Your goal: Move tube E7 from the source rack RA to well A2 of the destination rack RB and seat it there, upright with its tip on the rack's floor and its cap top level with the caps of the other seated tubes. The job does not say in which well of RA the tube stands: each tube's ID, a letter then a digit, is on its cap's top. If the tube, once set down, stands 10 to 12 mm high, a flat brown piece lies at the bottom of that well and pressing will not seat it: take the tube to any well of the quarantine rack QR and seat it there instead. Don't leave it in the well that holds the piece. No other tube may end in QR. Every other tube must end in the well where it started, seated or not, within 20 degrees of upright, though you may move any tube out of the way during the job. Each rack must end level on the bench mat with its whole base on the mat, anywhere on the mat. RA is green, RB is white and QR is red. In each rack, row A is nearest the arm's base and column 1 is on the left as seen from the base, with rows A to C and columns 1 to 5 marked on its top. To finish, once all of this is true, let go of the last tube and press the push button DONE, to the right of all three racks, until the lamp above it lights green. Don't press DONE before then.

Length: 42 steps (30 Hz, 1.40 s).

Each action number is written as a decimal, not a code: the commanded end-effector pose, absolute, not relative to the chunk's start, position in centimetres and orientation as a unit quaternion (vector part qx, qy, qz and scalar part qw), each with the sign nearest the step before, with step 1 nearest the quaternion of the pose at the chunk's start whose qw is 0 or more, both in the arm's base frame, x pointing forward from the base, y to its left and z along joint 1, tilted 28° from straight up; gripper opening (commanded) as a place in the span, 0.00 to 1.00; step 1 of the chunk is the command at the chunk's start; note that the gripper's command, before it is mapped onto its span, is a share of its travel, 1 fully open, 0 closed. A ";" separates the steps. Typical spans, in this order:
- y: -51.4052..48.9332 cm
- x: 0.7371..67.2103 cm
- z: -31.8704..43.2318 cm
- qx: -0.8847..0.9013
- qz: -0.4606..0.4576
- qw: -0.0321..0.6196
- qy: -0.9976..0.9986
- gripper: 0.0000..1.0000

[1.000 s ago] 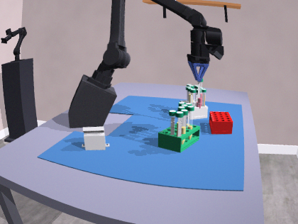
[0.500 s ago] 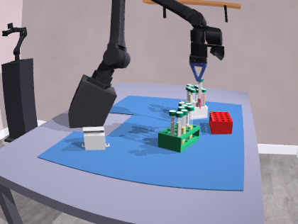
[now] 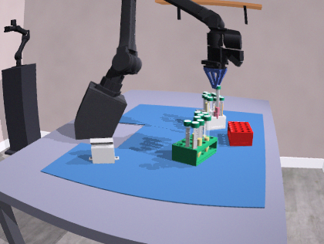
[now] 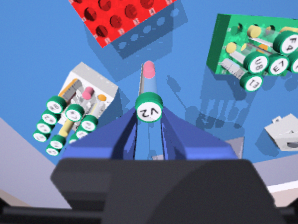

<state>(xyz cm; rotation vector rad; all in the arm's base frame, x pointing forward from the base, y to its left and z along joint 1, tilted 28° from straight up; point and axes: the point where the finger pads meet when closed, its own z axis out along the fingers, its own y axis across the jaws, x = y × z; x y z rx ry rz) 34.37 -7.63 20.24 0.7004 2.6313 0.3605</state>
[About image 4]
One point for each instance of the red tube rack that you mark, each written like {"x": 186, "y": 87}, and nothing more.
{"x": 99, "y": 20}

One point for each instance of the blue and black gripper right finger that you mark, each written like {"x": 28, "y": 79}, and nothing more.
{"x": 182, "y": 140}

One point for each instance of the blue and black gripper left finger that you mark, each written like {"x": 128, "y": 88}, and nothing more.
{"x": 115, "y": 140}

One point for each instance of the blue flat mat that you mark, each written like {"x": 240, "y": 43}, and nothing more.
{"x": 41, "y": 41}

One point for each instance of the green tube rack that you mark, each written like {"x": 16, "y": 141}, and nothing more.
{"x": 226, "y": 31}

